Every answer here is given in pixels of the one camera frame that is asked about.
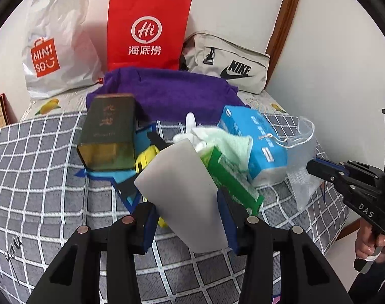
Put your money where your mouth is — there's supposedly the white melamine sponge block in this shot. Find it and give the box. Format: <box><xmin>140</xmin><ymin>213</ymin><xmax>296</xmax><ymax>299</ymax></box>
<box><xmin>134</xmin><ymin>139</ymin><xmax>228</xmax><ymax>253</ymax></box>

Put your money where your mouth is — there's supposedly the white knitted cloth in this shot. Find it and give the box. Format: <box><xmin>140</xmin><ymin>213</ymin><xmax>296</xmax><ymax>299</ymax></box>
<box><xmin>172</xmin><ymin>112</ymin><xmax>253</xmax><ymax>172</ymax></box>

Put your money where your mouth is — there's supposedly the white mesh drawstring pouch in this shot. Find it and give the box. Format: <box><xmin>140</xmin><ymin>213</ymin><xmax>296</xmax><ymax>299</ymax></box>
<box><xmin>258</xmin><ymin>117</ymin><xmax>322</xmax><ymax>212</ymax></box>

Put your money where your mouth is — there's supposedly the person's right hand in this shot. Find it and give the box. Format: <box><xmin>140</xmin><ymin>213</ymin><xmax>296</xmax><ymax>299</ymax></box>
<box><xmin>355</xmin><ymin>219</ymin><xmax>385</xmax><ymax>263</ymax></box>

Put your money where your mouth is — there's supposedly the blue tissue pack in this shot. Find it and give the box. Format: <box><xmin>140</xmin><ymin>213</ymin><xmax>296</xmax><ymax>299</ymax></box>
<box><xmin>218</xmin><ymin>105</ymin><xmax>287</xmax><ymax>187</ymax></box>

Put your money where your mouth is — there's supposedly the green wet wipes pack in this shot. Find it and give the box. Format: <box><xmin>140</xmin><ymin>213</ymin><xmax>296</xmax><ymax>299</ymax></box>
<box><xmin>199</xmin><ymin>147</ymin><xmax>264</xmax><ymax>216</ymax></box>

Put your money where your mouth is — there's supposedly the dark green tea box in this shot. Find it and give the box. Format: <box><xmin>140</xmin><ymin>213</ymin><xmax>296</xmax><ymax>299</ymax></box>
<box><xmin>77</xmin><ymin>93</ymin><xmax>136</xmax><ymax>172</ymax></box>

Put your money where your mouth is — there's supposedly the grey checkered blanket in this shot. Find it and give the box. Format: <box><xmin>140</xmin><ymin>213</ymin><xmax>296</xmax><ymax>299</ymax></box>
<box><xmin>0</xmin><ymin>110</ymin><xmax>350</xmax><ymax>304</ymax></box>

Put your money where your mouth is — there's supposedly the purple fluffy towel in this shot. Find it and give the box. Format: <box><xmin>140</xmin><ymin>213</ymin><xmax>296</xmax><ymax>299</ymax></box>
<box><xmin>86</xmin><ymin>67</ymin><xmax>245</xmax><ymax>125</ymax></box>

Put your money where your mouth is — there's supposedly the beige Nike waist bag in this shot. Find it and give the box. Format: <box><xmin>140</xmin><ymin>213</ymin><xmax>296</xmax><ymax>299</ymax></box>
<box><xmin>182</xmin><ymin>32</ymin><xmax>270</xmax><ymax>94</ymax></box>

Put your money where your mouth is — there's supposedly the white Miniso plastic bag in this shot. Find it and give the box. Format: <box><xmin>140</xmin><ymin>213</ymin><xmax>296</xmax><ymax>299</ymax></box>
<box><xmin>21</xmin><ymin>0</ymin><xmax>102</xmax><ymax>100</ymax></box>

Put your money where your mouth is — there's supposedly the red Haidilao paper bag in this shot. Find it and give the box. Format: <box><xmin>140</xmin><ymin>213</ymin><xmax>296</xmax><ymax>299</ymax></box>
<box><xmin>106</xmin><ymin>0</ymin><xmax>192</xmax><ymax>71</ymax></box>

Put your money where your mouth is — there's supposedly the brown wooden door frame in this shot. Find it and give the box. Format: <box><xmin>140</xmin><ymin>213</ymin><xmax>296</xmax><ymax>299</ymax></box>
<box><xmin>266</xmin><ymin>0</ymin><xmax>299</xmax><ymax>86</ymax></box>

